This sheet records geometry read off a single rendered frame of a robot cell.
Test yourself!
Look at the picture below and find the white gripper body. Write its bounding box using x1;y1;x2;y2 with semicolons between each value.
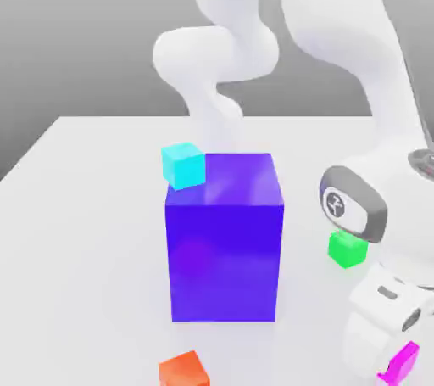
341;308;414;383

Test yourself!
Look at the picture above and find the small magenta cube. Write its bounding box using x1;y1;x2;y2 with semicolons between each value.
376;340;421;386

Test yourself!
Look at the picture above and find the small green cube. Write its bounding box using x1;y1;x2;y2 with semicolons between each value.
327;229;370;270

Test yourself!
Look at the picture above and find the small orange cube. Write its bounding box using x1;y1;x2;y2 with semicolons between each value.
158;350;211;386

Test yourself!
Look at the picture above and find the small cyan cube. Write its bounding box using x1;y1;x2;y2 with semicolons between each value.
160;142;207;192

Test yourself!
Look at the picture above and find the large blue box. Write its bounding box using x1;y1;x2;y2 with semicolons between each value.
164;152;285;323

